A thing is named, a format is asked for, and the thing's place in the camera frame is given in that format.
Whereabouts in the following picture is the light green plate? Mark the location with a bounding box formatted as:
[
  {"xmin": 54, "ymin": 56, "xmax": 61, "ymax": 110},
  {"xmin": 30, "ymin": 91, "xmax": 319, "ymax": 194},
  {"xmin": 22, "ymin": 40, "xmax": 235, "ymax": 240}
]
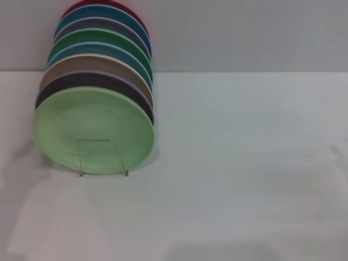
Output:
[{"xmin": 32, "ymin": 86, "xmax": 156, "ymax": 176}]

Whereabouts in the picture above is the clear plate rack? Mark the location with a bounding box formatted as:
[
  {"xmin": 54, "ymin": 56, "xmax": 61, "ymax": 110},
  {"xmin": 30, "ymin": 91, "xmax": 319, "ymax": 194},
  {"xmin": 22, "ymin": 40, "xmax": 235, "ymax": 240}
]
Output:
[{"xmin": 77, "ymin": 139, "xmax": 129, "ymax": 178}]

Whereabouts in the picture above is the lilac plate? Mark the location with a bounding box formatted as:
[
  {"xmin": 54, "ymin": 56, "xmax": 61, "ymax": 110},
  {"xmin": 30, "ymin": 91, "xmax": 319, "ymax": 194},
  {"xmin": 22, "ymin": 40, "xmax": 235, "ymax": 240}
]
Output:
[{"xmin": 34, "ymin": 71, "xmax": 155, "ymax": 127}]

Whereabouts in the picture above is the beige plate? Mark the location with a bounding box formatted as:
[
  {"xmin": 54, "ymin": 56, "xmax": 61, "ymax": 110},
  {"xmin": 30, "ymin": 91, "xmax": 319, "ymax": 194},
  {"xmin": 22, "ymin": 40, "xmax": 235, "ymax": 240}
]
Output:
[{"xmin": 39, "ymin": 53, "xmax": 154, "ymax": 105}]

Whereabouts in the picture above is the teal plate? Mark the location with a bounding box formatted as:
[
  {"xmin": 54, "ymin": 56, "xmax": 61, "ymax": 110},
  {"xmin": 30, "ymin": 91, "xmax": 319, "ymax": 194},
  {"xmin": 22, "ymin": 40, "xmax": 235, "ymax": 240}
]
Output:
[{"xmin": 46, "ymin": 41, "xmax": 154, "ymax": 85}]

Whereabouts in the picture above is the dark green plate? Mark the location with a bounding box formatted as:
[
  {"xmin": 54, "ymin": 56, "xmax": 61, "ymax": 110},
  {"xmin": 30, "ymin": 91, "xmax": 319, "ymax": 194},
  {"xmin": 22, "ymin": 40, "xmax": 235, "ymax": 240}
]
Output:
[{"xmin": 47, "ymin": 27, "xmax": 152, "ymax": 74}]

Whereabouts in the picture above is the grey lavender plate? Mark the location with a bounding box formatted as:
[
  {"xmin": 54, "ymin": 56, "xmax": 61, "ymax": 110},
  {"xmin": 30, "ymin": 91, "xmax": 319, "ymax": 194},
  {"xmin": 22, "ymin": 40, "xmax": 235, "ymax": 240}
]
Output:
[{"xmin": 53, "ymin": 16, "xmax": 152, "ymax": 59}]

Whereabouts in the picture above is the blue plate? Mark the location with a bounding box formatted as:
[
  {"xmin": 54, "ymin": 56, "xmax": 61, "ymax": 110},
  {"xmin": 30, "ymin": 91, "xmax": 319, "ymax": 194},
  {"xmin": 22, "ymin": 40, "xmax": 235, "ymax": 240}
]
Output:
[{"xmin": 53, "ymin": 4, "xmax": 152, "ymax": 52}]

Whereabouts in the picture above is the red plate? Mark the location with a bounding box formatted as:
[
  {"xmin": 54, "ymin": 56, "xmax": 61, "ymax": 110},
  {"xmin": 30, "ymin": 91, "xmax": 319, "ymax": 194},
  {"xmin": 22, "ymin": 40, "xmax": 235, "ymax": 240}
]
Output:
[{"xmin": 60, "ymin": 0, "xmax": 150, "ymax": 38}]

